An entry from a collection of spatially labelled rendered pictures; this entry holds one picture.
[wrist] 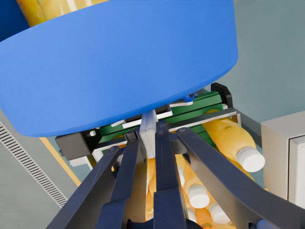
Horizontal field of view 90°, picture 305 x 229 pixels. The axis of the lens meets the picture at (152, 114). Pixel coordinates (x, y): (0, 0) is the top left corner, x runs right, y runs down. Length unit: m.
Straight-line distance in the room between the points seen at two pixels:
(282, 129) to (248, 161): 0.11
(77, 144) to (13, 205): 2.31
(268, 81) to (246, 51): 0.35
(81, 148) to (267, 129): 0.43
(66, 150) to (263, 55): 1.51
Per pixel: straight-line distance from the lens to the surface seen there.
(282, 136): 0.39
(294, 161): 0.39
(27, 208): 2.65
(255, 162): 0.33
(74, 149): 0.43
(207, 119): 0.40
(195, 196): 0.35
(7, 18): 0.32
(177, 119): 0.47
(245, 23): 1.52
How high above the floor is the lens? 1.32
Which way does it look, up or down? 69 degrees down
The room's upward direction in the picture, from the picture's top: 180 degrees clockwise
